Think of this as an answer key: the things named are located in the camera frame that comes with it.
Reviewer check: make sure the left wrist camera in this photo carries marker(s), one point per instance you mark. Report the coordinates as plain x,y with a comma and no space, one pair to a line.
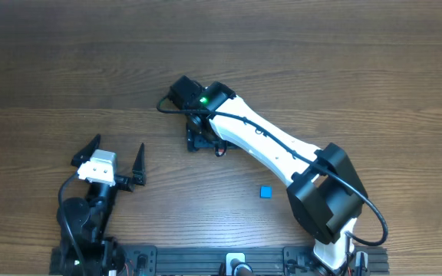
97,168

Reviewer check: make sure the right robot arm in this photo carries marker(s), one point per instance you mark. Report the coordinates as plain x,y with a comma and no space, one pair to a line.
259,142

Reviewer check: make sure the blue cube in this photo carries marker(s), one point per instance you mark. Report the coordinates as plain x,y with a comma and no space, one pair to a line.
266,192

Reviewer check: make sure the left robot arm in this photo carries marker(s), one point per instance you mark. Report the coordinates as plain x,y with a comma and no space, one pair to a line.
81,222

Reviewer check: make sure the mounting rail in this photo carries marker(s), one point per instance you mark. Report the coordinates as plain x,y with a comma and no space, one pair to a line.
198,260

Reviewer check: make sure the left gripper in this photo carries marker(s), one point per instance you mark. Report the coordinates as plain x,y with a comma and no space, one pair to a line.
125,182

